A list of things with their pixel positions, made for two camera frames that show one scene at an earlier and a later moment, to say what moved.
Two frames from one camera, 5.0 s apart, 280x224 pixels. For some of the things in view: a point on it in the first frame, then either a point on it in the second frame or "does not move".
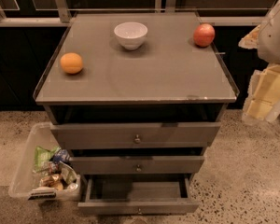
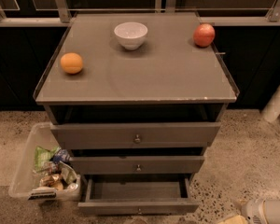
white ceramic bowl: [131, 35] does not move
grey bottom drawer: [138, 194] does not move
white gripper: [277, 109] -> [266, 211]
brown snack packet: [54, 180] does not move
